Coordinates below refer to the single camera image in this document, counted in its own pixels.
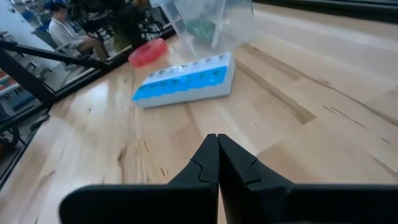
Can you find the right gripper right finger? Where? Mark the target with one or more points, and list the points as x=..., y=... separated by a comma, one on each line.
x=280, y=205

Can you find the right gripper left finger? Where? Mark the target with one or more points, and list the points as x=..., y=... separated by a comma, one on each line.
x=186, y=205

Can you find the clear plastic zip bag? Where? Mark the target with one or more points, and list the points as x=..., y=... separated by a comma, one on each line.
x=219, y=34

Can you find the green elastic bandage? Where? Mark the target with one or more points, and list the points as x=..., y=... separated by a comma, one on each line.
x=202, y=29

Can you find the blue white pill organizer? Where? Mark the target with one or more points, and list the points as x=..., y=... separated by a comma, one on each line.
x=186, y=84

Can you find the clear plastic container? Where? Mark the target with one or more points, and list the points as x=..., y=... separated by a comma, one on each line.
x=236, y=28

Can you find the person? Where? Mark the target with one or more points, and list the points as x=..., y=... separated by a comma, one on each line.
x=63, y=34

